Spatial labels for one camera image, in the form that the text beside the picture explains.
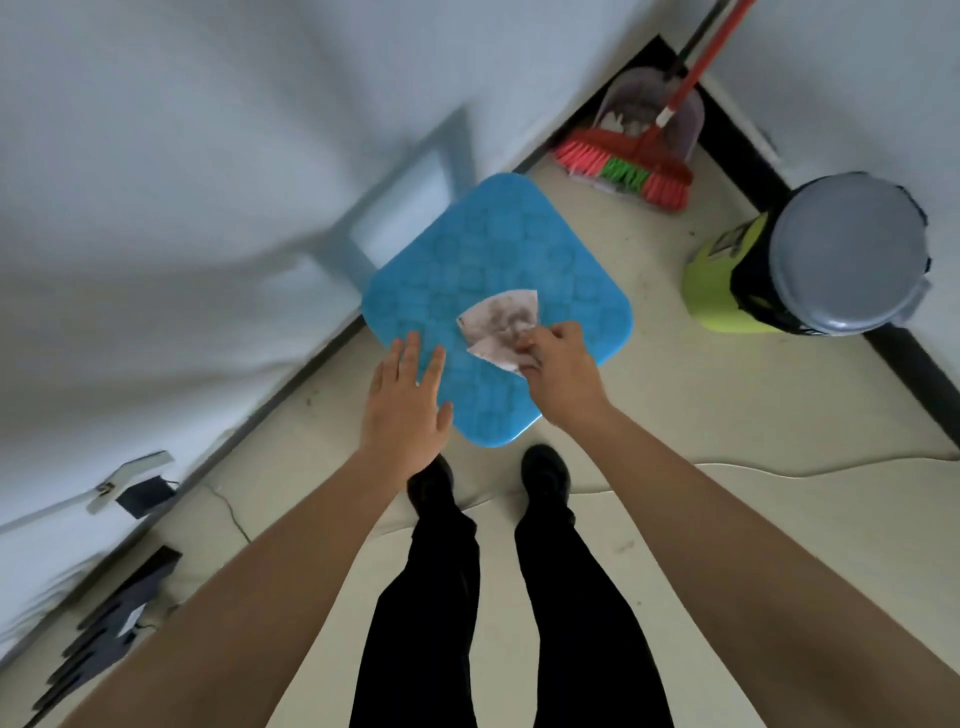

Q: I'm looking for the translucent grey dustpan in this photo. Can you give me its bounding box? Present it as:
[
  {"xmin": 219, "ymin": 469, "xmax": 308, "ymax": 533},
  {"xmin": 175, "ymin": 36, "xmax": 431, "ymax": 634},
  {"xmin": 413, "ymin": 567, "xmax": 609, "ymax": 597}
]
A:
[{"xmin": 592, "ymin": 0, "xmax": 740, "ymax": 163}]

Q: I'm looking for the person's left forearm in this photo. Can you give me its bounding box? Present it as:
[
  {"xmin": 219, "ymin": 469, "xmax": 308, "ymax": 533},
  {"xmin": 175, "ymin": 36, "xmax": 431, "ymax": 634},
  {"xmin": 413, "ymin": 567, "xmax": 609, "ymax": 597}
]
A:
[{"xmin": 59, "ymin": 448, "xmax": 410, "ymax": 728}]

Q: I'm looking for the green bin with grey lid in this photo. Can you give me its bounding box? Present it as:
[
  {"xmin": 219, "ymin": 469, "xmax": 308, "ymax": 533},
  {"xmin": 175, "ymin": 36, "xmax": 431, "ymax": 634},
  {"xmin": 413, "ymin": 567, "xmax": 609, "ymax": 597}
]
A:
[{"xmin": 680, "ymin": 172, "xmax": 934, "ymax": 337}]

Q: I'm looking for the person's right forearm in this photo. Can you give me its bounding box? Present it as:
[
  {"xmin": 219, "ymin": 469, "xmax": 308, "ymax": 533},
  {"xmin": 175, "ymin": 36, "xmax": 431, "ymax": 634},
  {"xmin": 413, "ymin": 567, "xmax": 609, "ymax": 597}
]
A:
[{"xmin": 566, "ymin": 404, "xmax": 960, "ymax": 728}]

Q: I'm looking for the person's left hand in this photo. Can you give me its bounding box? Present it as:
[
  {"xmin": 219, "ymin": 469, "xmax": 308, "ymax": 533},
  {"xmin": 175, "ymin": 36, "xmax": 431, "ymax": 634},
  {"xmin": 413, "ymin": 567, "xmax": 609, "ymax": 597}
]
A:
[{"xmin": 359, "ymin": 332, "xmax": 455, "ymax": 481}]

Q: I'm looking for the blue plastic stool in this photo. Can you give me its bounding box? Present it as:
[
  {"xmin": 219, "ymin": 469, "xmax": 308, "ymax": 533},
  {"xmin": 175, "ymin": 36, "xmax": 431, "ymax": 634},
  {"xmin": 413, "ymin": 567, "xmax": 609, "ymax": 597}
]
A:
[{"xmin": 361, "ymin": 172, "xmax": 634, "ymax": 449}]

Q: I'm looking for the person's black right shoe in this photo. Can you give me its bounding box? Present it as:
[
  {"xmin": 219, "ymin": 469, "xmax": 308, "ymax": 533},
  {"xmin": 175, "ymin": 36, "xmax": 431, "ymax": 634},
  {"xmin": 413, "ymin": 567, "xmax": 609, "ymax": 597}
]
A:
[{"xmin": 521, "ymin": 443, "xmax": 573, "ymax": 511}]

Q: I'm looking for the grey rag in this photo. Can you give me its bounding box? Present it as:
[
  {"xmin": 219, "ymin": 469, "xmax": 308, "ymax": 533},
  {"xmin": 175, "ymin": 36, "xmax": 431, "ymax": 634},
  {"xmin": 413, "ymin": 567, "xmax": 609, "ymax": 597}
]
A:
[{"xmin": 455, "ymin": 288, "xmax": 541, "ymax": 376}]

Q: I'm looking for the person's black shoe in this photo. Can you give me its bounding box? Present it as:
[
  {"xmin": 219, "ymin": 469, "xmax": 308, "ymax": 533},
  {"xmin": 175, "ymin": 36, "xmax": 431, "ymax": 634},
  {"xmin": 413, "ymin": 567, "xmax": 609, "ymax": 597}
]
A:
[
  {"xmin": 521, "ymin": 443, "xmax": 573, "ymax": 511},
  {"xmin": 407, "ymin": 453, "xmax": 457, "ymax": 519}
]

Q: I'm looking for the black baseboard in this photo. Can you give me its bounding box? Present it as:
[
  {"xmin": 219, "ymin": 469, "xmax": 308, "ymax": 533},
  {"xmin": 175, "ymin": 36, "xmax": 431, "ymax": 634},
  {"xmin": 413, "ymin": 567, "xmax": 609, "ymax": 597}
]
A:
[
  {"xmin": 0, "ymin": 33, "xmax": 676, "ymax": 669},
  {"xmin": 652, "ymin": 33, "xmax": 960, "ymax": 451}
]

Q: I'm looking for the black power adapter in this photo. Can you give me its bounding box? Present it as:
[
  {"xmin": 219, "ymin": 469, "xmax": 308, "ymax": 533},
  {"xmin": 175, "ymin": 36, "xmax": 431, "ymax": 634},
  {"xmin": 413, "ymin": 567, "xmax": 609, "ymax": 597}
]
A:
[{"xmin": 114, "ymin": 476, "xmax": 178, "ymax": 520}]

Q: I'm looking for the person's right hand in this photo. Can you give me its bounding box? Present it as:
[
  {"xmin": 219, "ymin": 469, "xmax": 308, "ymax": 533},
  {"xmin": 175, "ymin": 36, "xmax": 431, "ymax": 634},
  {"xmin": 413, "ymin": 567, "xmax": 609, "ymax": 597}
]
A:
[{"xmin": 515, "ymin": 322, "xmax": 616, "ymax": 433}]

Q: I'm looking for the person's black left shoe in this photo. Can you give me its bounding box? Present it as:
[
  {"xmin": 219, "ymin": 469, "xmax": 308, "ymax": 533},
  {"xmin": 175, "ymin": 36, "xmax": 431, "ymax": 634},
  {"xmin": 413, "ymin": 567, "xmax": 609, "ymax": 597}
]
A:
[{"xmin": 407, "ymin": 453, "xmax": 457, "ymax": 519}]

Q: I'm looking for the red-handled pink broom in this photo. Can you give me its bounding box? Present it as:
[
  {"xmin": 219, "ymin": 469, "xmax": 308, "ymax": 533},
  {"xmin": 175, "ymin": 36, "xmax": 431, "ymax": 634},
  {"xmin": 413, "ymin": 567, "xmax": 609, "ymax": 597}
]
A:
[{"xmin": 553, "ymin": 0, "xmax": 755, "ymax": 211}]

